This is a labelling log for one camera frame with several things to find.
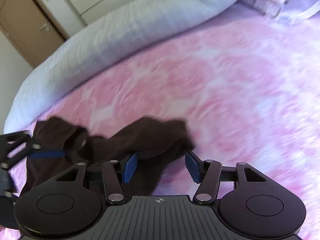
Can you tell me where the lavender pillow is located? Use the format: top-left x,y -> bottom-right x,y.
237,0 -> 320,22

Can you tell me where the brown wooden door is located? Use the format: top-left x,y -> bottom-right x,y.
1,0 -> 66,68

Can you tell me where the pink rose blanket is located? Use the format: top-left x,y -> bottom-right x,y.
0,12 -> 320,240

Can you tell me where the dark brown shirt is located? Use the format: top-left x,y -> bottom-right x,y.
21,116 -> 194,196

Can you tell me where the white striped duvet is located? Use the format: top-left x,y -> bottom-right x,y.
4,0 -> 237,133

